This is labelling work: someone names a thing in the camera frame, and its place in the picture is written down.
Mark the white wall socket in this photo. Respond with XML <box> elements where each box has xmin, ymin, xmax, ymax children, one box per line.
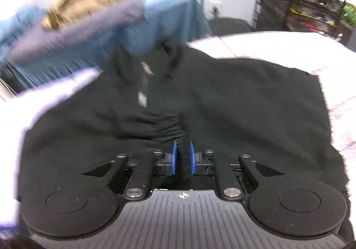
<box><xmin>208</xmin><ymin>1</ymin><xmax>223</xmax><ymax>19</ymax></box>

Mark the light blue down jacket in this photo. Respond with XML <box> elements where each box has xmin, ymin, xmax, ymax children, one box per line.
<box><xmin>0</xmin><ymin>5</ymin><xmax>49</xmax><ymax>53</ymax></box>

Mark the black wire shelf rack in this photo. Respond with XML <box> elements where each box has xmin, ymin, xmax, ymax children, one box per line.
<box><xmin>251</xmin><ymin>0</ymin><xmax>349</xmax><ymax>41</ymax></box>

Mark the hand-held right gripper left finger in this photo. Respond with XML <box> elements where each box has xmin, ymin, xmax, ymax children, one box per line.
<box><xmin>82</xmin><ymin>141</ymin><xmax>178</xmax><ymax>200</ymax></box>

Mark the black jacket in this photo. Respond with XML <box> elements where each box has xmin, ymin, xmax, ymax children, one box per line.
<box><xmin>16</xmin><ymin>35</ymin><xmax>350</xmax><ymax>205</ymax></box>

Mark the pile of clothes on table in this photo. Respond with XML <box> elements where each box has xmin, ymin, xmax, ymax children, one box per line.
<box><xmin>0</xmin><ymin>0</ymin><xmax>212</xmax><ymax>92</ymax></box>

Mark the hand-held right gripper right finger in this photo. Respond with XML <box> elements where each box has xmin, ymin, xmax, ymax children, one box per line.
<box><xmin>189</xmin><ymin>141</ymin><xmax>285</xmax><ymax>200</ymax></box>

